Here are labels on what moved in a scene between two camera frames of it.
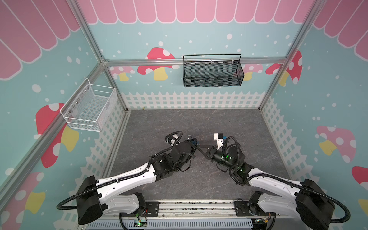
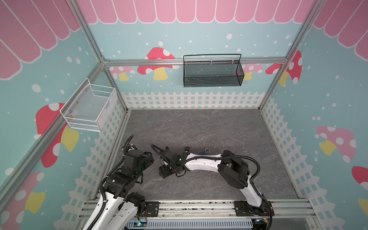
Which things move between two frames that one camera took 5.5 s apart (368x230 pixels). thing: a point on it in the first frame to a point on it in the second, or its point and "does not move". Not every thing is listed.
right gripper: x=209 y=153 to x=164 y=171
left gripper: x=193 y=146 to x=148 y=159
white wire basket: x=88 y=106 does not move
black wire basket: x=212 y=70 does not move
